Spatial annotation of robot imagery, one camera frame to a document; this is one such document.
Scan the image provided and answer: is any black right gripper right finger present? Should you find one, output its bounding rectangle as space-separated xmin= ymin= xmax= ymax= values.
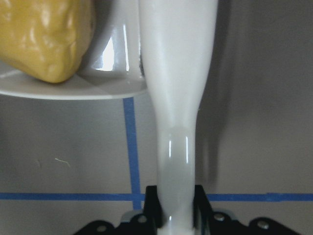
xmin=193 ymin=185 xmax=213 ymax=227

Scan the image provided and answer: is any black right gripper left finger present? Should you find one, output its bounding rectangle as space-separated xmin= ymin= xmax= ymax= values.
xmin=143 ymin=186 xmax=163 ymax=227

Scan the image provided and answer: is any beige dustpan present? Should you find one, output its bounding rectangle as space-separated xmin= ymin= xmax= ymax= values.
xmin=0 ymin=0 xmax=146 ymax=100

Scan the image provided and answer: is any white hand brush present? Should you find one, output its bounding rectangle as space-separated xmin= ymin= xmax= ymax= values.
xmin=139 ymin=0 xmax=218 ymax=235

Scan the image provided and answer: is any yellow toy potato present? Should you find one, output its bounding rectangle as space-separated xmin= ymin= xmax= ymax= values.
xmin=0 ymin=0 xmax=95 ymax=83

